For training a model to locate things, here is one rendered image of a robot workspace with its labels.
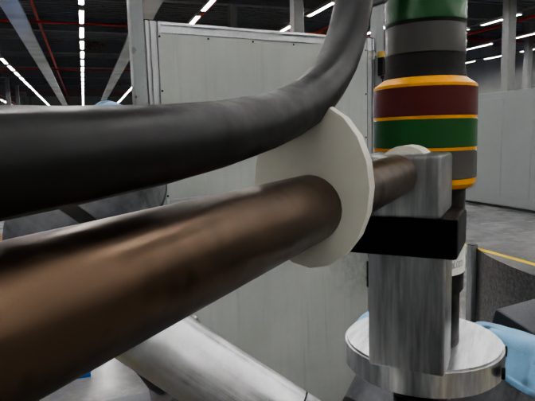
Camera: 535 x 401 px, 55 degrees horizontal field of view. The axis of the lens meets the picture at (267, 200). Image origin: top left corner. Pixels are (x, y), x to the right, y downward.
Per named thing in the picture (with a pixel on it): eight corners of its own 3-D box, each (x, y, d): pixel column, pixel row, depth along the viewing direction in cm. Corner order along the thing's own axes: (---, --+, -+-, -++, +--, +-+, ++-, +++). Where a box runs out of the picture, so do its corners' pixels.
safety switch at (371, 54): (372, 99, 242) (372, 48, 239) (367, 100, 246) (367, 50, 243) (387, 99, 246) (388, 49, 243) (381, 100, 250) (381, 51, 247)
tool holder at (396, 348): (501, 445, 17) (509, 154, 16) (306, 402, 21) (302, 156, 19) (508, 344, 25) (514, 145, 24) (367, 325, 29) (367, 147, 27)
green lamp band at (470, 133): (472, 148, 20) (473, 116, 20) (361, 149, 22) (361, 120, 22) (481, 145, 24) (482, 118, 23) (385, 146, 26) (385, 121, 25)
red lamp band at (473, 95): (473, 114, 20) (474, 81, 19) (361, 118, 22) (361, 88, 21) (482, 116, 23) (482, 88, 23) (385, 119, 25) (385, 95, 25)
